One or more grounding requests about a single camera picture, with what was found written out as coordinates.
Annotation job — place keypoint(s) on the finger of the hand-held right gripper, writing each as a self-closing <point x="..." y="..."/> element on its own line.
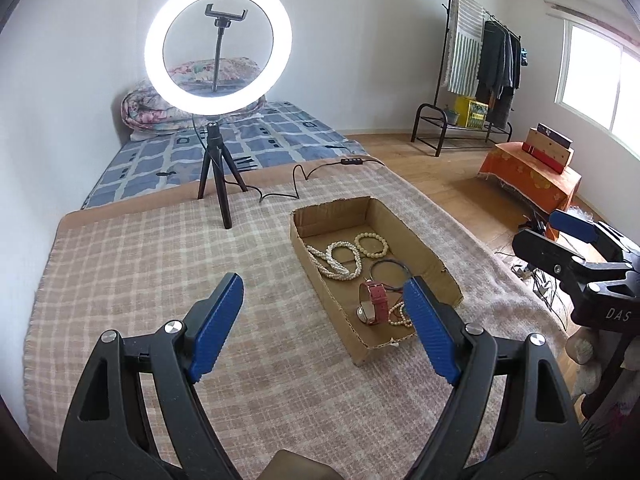
<point x="540" y="250"/>
<point x="570" y="222"/>

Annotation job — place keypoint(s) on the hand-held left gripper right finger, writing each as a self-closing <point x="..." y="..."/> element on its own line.
<point x="430" y="330"/>

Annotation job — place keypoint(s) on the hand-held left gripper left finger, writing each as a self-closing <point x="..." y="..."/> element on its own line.
<point x="220" y="325"/>

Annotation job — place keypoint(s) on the person's right hand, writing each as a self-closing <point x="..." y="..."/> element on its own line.
<point x="585" y="350"/>

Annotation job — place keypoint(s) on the orange cloth covered table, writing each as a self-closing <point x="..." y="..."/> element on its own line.
<point x="530" y="182"/>

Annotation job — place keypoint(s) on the tan cardboard box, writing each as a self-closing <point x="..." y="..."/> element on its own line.
<point x="535" y="137"/>

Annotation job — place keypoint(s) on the beige plaid blanket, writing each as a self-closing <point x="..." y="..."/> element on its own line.
<point x="150" y="260"/>

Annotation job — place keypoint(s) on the dark striped garment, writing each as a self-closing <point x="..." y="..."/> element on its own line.
<point x="600" y="442"/>

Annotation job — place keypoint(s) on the yellow plastic crate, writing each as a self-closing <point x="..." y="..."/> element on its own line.
<point x="470" y="112"/>

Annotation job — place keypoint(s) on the window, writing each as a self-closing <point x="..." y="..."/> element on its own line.
<point x="590" y="70"/>

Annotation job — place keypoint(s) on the black hanging garment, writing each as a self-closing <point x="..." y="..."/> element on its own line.
<point x="511" y="80"/>

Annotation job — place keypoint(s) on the black tripod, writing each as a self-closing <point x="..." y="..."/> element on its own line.
<point x="216" y="150"/>

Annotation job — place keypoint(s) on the dark grey hanging garment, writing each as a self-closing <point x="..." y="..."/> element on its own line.
<point x="492" y="65"/>

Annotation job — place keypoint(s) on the black metal clothes rack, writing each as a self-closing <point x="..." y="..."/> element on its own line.
<point x="442" y="67"/>

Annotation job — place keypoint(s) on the striped hanging towel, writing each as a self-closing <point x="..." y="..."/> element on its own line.
<point x="465" y="50"/>

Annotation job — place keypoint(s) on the blue patterned mattress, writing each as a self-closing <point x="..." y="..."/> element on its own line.
<point x="280" y="130"/>

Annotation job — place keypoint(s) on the floral folded quilt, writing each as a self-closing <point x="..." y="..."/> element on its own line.
<point x="145" y="110"/>

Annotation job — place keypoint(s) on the black phone holder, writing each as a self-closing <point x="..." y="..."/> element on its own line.
<point x="225" y="14"/>

